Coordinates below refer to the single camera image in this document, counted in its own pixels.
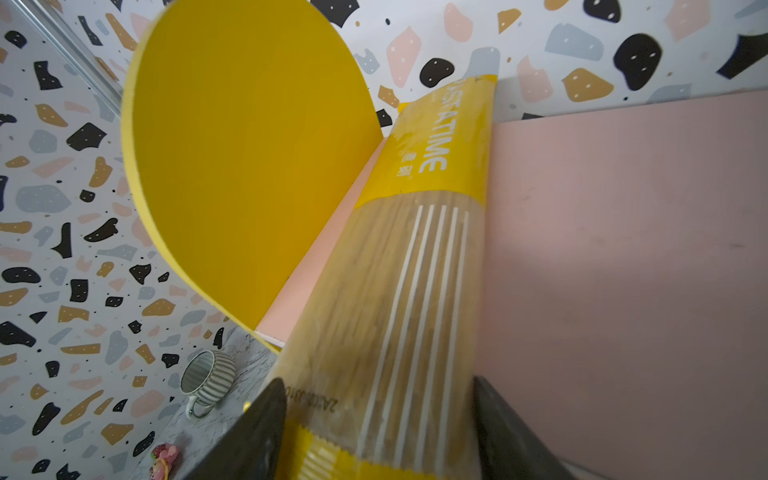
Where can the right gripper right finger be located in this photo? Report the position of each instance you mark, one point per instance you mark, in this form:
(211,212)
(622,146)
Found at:
(508,448)

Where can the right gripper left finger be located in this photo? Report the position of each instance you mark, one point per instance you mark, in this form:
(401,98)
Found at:
(251,447)

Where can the yellow Pastatime spaghetti bag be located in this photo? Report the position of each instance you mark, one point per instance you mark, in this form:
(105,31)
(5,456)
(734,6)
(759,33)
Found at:
(378,370)

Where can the pink upper shelf board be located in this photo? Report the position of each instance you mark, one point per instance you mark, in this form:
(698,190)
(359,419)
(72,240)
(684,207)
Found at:
(625,308)

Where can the yellow shelf unit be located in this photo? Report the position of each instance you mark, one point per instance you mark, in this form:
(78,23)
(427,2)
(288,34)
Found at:
(243,126)

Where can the white ribbed ceramic cup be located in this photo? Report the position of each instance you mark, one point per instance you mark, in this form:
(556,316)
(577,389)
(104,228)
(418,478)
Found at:
(206,380)

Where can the small pink yellow toy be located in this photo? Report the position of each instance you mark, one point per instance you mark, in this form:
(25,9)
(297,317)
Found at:
(164,457)

